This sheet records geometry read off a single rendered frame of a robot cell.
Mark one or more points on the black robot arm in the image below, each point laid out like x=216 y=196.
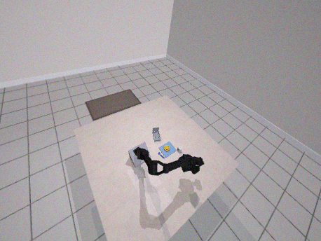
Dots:
x=185 y=161

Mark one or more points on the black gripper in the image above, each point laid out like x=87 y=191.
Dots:
x=185 y=169

